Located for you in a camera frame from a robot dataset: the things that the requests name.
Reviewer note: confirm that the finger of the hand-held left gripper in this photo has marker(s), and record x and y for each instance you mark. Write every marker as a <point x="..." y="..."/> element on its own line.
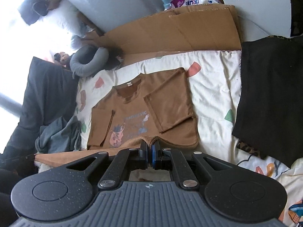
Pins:
<point x="14" y="160"/>

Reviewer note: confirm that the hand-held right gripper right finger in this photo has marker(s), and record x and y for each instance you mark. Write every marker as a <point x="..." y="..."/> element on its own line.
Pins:
<point x="155" y="157"/>

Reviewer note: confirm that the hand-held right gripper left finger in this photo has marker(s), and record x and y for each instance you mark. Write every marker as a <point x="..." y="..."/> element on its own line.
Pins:
<point x="144" y="155"/>

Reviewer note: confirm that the brown printed t-shirt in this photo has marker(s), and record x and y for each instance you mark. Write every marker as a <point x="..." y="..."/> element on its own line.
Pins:
<point x="165" y="104"/>

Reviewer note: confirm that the white speckled fleece blanket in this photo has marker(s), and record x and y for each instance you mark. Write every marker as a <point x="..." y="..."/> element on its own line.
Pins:
<point x="43" y="167"/>

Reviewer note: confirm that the blue-grey denim garment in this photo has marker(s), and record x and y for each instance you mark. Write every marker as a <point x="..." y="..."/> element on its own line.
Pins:
<point x="56" y="137"/>

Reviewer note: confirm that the dark grey blanket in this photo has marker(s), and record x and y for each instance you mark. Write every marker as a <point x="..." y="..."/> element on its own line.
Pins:
<point x="45" y="94"/>

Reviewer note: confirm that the cream bear print bed sheet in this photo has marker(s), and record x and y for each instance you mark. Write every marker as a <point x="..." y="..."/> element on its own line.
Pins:
<point x="213" y="99"/>

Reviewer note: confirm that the leopard print cloth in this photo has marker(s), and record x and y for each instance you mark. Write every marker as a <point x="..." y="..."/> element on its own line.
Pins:
<point x="248" y="147"/>

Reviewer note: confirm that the small black cloth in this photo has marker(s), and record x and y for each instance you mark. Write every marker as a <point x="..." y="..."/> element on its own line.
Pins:
<point x="113" y="56"/>

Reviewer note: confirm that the grey neck pillow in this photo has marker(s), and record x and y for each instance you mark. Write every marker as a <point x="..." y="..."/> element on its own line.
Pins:
<point x="94" y="61"/>

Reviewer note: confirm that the small teddy bear toy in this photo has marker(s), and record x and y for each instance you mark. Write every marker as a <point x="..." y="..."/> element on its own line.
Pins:
<point x="62" y="58"/>

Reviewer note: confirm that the flattened cardboard sheet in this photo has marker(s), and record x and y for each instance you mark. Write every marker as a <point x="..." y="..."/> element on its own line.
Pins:
<point x="165" y="33"/>

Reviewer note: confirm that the grey fluffy item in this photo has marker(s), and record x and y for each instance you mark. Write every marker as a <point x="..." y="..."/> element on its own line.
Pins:
<point x="77" y="42"/>

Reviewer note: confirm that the black folded garment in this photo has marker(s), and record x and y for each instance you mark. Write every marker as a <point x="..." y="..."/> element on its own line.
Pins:
<point x="272" y="94"/>

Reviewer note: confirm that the blue cartoon print blanket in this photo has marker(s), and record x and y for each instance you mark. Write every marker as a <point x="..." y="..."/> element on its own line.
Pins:
<point x="296" y="212"/>

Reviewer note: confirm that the white pillow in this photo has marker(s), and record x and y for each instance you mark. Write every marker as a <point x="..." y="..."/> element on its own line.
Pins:
<point x="71" y="19"/>

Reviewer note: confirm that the light blue detergent bottle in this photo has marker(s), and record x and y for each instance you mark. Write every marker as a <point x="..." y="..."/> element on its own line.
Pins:
<point x="166" y="3"/>

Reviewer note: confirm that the dark clothing pile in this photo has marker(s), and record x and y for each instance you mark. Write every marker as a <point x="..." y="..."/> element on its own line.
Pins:
<point x="35" y="7"/>

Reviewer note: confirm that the grey plastic-wrapped mattress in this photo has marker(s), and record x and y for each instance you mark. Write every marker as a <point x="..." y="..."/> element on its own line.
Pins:
<point x="113" y="2"/>

